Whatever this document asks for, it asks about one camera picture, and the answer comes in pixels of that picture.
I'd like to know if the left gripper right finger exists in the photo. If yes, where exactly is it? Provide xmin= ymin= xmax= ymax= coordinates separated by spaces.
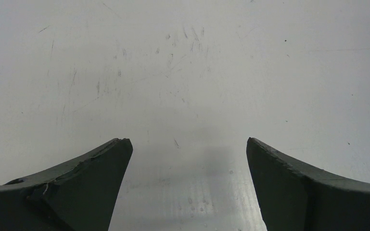
xmin=246 ymin=138 xmax=370 ymax=231

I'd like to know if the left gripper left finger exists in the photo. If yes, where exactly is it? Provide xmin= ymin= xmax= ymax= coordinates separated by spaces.
xmin=0 ymin=139 xmax=133 ymax=231

